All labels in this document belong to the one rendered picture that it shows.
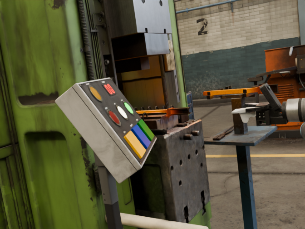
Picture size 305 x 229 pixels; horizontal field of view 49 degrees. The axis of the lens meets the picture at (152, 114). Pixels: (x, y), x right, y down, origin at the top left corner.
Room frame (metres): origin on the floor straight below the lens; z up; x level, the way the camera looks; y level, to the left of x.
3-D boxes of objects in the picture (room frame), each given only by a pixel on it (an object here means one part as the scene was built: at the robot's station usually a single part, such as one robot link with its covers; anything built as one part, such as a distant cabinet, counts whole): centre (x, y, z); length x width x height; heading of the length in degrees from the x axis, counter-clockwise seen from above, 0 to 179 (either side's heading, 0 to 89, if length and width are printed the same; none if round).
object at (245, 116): (1.31, -0.36, 0.98); 0.09 x 0.03 x 0.06; 92
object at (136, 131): (1.01, 0.05, 1.01); 0.07 x 0.05 x 0.07; 171
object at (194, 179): (1.71, 0.09, 0.69); 0.56 x 0.38 x 0.45; 56
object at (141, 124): (1.11, 0.03, 1.01); 0.07 x 0.05 x 0.07; 171
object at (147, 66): (1.70, 0.13, 1.24); 0.30 x 0.07 x 0.06; 56
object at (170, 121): (1.66, 0.11, 0.96); 0.42 x 0.20 x 0.09; 56
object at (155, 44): (1.66, 0.11, 1.32); 0.42 x 0.20 x 0.10; 56
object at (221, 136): (2.06, -0.50, 0.77); 0.60 x 0.04 x 0.01; 147
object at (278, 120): (1.31, -0.47, 0.97); 0.12 x 0.08 x 0.09; 56
